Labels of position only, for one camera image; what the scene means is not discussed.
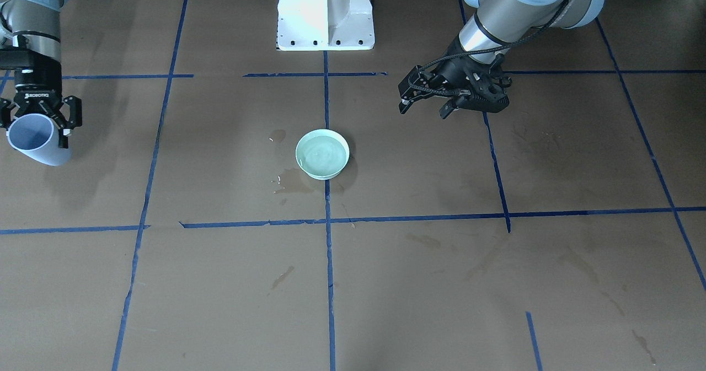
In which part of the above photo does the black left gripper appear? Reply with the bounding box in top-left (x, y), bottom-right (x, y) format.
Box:
top-left (398, 55), bottom-right (510, 120)

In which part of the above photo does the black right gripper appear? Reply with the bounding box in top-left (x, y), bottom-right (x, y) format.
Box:
top-left (1, 49), bottom-right (83, 148)

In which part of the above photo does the light blue plastic cup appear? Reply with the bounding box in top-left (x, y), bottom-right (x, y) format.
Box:
top-left (7, 113), bottom-right (72, 166)

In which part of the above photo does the mint green bowl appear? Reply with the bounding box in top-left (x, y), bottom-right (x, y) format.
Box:
top-left (295, 129), bottom-right (350, 180)

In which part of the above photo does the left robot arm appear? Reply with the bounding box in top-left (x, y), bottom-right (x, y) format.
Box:
top-left (398, 0), bottom-right (605, 119)

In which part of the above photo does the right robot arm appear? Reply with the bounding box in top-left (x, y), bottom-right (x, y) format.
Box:
top-left (1, 0), bottom-right (83, 148)

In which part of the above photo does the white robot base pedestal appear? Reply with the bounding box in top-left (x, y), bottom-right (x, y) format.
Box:
top-left (276, 0), bottom-right (376, 51)

